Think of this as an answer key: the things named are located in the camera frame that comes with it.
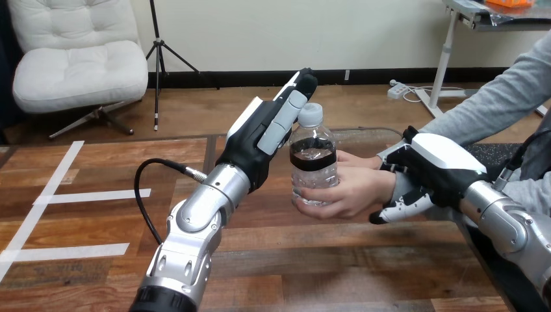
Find person's body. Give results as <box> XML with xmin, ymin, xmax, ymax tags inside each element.
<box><xmin>456</xmin><ymin>125</ymin><xmax>551</xmax><ymax>312</ymax></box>

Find foil sheet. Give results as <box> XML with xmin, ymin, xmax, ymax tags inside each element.
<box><xmin>476</xmin><ymin>0</ymin><xmax>551</xmax><ymax>27</ymax></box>

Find black cable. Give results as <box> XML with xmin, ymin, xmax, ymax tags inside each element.
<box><xmin>492</xmin><ymin>128</ymin><xmax>551</xmax><ymax>192</ymax></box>
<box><xmin>133</xmin><ymin>158</ymin><xmax>209</xmax><ymax>246</ymax></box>

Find person's hand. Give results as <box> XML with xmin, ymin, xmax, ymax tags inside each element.
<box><xmin>293</xmin><ymin>150</ymin><xmax>397</xmax><ymax>221</ymax></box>

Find white power strip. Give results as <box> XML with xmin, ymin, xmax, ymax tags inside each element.
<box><xmin>387</xmin><ymin>79</ymin><xmax>410</xmax><ymax>100</ymax></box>

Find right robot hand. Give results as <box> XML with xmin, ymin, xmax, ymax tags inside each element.
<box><xmin>368</xmin><ymin>125</ymin><xmax>492</xmax><ymax>226</ymax></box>

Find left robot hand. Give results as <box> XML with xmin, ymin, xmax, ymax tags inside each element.
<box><xmin>215</xmin><ymin>67</ymin><xmax>320</xmax><ymax>193</ymax></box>

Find white desk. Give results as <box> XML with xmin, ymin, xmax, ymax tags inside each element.
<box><xmin>414</xmin><ymin>0</ymin><xmax>551</xmax><ymax>119</ymax></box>

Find tangle of cables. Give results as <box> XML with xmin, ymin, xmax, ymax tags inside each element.
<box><xmin>401</xmin><ymin>84</ymin><xmax>468</xmax><ymax>104</ymax></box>

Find clear water bottle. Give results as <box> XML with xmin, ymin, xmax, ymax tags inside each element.
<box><xmin>288</xmin><ymin>102</ymin><xmax>340</xmax><ymax>208</ymax></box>

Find person's forearm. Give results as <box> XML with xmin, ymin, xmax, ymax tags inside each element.
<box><xmin>378</xmin><ymin>32</ymin><xmax>551</xmax><ymax>211</ymax></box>

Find white cushioned chair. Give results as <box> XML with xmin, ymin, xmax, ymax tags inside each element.
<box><xmin>7</xmin><ymin>0</ymin><xmax>150</xmax><ymax>141</ymax></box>

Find black tripod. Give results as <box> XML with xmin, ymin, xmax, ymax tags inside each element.
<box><xmin>144</xmin><ymin>0</ymin><xmax>221</xmax><ymax>132</ymax></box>

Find orange thing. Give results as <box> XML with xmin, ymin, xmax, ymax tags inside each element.
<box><xmin>485</xmin><ymin>0</ymin><xmax>537</xmax><ymax>8</ymax></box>

